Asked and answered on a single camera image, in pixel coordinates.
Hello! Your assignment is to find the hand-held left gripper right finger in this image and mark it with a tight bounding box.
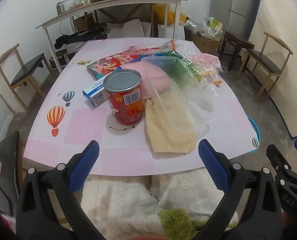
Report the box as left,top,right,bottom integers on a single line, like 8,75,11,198
198,139,282,240

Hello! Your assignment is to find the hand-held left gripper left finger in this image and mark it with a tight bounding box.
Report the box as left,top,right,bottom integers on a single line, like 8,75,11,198
16,140,106,240

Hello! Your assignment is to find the beige paper napkin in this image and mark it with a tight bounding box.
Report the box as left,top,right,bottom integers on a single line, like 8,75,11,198
144,90,197,153

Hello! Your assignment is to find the red drink can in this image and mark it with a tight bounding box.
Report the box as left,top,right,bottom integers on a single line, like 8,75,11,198
103,69,143,126

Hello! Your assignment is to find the green label plastic bottle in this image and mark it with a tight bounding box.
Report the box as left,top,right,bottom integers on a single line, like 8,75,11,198
161,50,221,98

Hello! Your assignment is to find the blue basin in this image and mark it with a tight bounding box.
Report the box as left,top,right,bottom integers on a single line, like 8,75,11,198
247,116,262,153

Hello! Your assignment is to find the white fleece robe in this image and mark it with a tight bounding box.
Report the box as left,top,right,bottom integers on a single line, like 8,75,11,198
81,166,239,240

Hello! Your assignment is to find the clear plastic food container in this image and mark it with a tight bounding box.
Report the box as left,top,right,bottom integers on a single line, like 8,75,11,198
140,56,216,140

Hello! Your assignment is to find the blue and white small box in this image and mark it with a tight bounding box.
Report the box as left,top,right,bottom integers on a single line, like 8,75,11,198
83,80,107,108

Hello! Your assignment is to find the red cartoon snack packet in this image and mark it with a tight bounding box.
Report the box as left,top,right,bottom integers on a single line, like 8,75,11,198
86,50,149,82

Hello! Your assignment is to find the pink and white plastic bag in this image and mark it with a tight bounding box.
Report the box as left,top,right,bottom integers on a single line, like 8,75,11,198
188,53,223,76

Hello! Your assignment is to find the wooden chair with dark seat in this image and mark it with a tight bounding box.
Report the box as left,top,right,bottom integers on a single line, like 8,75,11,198
0,43,54,105
238,31,294,103

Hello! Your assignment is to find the black clothing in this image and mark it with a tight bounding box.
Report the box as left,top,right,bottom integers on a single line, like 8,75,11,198
55,29,106,49

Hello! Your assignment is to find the dark wooden stool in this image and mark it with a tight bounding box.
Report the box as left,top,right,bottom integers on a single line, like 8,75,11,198
218,31,255,72

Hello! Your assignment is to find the clear printed plastic wrapper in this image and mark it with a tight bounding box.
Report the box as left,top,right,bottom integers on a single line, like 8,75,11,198
129,39,177,56

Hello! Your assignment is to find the pile of plastic bags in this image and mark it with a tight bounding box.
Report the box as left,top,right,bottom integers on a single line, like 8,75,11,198
186,16,224,40

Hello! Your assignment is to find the white pillow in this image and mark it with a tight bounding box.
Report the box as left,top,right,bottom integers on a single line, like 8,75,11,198
106,19,151,39

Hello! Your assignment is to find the small cardboard box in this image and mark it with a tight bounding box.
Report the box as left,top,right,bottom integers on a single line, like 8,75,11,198
74,14,96,32

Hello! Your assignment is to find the yellow plastic bag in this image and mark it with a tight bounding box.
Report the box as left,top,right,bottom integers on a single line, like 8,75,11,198
153,4,186,27

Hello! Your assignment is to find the glass bowl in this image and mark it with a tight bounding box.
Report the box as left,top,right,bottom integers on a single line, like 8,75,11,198
60,0,85,12

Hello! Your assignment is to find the long wooden side table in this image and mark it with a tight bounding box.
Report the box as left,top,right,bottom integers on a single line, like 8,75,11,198
35,0,189,74

